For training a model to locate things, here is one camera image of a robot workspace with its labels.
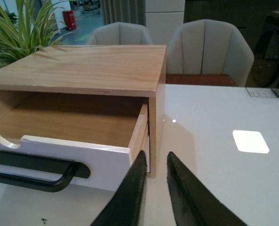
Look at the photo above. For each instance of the spider plant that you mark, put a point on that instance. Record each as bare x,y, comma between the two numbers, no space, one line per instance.
28,34

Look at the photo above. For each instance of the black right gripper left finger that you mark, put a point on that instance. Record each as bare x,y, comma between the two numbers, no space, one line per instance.
125,206

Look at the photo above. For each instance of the white drawer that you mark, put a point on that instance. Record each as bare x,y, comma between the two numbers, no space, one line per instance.
105,133

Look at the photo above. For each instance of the red box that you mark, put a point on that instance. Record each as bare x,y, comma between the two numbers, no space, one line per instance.
69,20

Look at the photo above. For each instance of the label sticker on table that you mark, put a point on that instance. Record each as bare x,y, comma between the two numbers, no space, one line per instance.
263,92

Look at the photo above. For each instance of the grey chair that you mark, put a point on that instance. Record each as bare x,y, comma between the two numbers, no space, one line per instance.
120,33
209,47

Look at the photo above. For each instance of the white pillar cabinet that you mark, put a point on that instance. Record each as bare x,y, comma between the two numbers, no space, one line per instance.
163,16

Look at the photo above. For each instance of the right grey chair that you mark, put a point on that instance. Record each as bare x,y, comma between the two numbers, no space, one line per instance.
209,47

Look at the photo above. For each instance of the left grey chair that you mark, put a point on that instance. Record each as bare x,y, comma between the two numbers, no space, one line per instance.
120,33

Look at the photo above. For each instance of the black drawer handle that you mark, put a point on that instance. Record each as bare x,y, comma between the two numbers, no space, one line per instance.
68,169

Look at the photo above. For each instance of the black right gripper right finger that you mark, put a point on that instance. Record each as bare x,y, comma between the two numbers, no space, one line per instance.
192,203

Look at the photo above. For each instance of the wooden drawer cabinet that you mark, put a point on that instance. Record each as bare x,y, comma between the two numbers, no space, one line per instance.
116,70

